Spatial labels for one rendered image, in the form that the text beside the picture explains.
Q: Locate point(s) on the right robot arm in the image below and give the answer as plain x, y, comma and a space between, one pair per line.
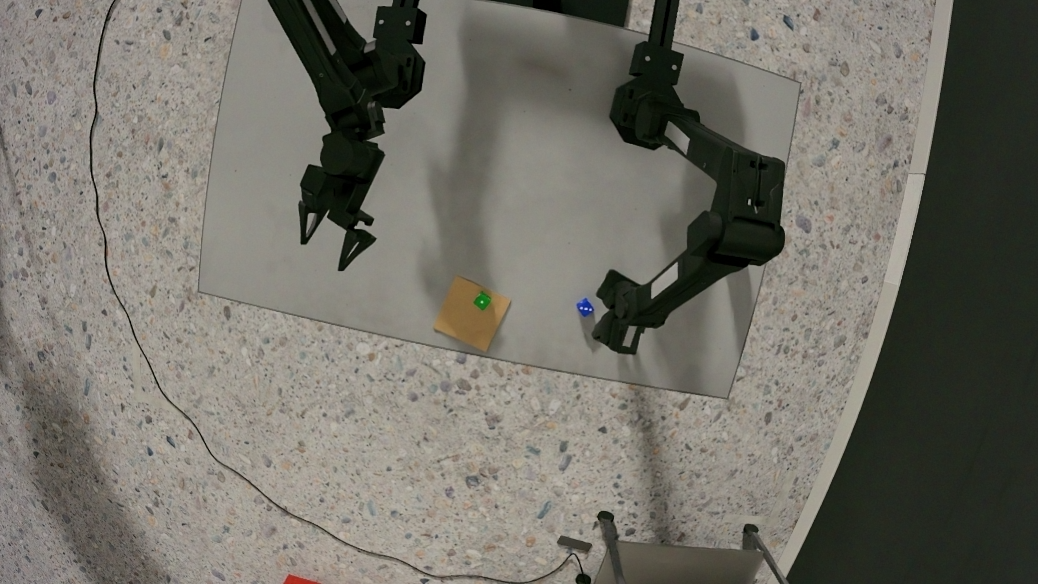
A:
343, 153

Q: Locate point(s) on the green die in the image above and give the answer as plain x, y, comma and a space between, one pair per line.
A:
482, 300

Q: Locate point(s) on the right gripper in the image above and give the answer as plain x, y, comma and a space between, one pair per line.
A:
345, 220

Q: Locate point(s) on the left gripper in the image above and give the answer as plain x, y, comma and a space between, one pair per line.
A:
616, 281

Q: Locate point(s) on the tan flat mat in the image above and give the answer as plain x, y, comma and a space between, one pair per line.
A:
459, 317

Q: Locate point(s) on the blue die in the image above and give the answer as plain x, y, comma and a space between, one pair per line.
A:
585, 307

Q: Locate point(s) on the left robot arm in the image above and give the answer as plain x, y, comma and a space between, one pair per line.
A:
731, 227

